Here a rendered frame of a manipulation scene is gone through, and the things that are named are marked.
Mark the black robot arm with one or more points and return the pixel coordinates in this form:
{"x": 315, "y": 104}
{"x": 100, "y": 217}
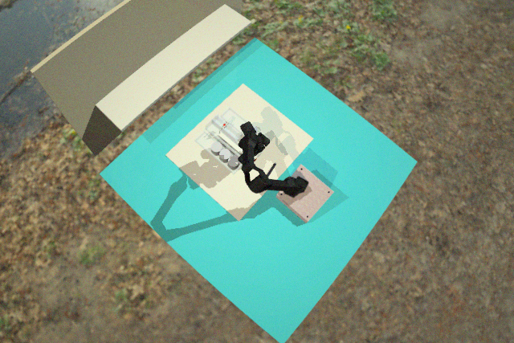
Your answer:
{"x": 290, "y": 186}

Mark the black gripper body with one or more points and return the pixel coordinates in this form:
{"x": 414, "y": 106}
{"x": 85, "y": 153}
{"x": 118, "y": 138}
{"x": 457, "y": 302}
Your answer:
{"x": 265, "y": 141}

